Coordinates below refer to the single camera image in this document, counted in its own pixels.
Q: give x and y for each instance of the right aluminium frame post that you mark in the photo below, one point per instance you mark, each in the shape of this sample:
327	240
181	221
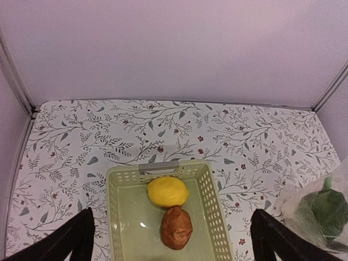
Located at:
332	88

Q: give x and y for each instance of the yellow lemon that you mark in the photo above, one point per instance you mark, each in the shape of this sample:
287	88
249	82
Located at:
167	191

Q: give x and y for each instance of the left aluminium frame post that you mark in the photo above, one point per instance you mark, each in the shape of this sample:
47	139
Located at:
14	80

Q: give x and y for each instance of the brown shiitake mushroom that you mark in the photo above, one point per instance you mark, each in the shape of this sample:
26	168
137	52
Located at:
176	228

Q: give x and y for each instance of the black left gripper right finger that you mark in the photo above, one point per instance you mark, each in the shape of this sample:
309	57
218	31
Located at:
270	238

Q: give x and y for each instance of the clear zip top bag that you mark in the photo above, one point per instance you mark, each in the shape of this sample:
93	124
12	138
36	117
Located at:
290	197

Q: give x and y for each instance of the pale green plastic basket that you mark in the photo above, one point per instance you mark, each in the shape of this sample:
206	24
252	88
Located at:
141	230

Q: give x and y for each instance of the green white bok choy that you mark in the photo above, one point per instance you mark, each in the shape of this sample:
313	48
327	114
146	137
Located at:
324	212

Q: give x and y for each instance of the floral patterned table mat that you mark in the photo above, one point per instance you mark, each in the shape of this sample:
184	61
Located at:
254	152

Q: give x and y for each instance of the aluminium frame post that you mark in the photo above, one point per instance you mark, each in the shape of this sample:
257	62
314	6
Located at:
14	80
332	88

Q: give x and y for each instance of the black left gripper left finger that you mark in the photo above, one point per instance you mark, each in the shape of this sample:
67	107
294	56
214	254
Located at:
74	239

